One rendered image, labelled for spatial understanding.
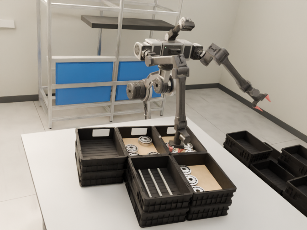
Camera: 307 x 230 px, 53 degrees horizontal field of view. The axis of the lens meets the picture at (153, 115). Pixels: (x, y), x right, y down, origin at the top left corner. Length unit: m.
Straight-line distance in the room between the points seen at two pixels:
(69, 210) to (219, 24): 4.61
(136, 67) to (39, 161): 2.21
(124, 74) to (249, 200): 2.46
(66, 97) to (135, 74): 0.96
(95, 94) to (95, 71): 0.31
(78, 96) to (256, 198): 2.54
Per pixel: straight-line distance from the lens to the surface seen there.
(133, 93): 3.05
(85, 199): 2.03
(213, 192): 1.90
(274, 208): 2.35
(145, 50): 2.36
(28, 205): 3.05
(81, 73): 3.89
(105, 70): 3.98
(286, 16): 5.33
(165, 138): 2.47
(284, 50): 5.29
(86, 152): 2.21
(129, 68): 4.09
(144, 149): 2.29
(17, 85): 4.74
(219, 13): 5.79
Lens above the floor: 2.09
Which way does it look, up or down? 26 degrees down
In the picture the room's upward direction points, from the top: 9 degrees clockwise
